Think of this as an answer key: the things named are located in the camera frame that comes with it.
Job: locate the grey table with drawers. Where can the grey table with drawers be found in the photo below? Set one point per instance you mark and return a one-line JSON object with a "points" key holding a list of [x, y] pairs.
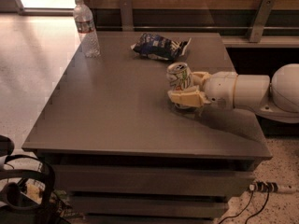
{"points": [[126, 155]]}

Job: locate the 7up soda can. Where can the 7up soda can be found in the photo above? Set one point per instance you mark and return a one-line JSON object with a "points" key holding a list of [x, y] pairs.
{"points": [[179, 76]]}

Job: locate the white power strip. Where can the white power strip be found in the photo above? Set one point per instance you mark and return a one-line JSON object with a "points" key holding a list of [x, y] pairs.
{"points": [[272, 187]]}

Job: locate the grey metal bracket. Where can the grey metal bracket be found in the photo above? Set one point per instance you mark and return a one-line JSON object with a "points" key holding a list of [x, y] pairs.
{"points": [[255, 31], [127, 21]]}

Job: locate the right grey metal bracket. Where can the right grey metal bracket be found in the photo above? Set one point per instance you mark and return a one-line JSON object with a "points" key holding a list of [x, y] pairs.
{"points": [[255, 31]]}

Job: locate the left grey metal bracket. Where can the left grey metal bracket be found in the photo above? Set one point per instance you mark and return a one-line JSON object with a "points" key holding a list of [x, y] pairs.
{"points": [[127, 21]]}

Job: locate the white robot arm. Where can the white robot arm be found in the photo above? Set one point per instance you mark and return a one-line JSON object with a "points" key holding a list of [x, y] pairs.
{"points": [[275, 97]]}

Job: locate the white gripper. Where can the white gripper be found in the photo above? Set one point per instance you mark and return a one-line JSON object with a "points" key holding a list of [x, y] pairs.
{"points": [[220, 88]]}

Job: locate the blue chip bag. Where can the blue chip bag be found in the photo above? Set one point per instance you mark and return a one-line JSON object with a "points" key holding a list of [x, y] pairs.
{"points": [[157, 47]]}

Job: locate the clear plastic water bottle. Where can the clear plastic water bottle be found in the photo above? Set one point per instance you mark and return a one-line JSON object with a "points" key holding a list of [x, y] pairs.
{"points": [[83, 18]]}

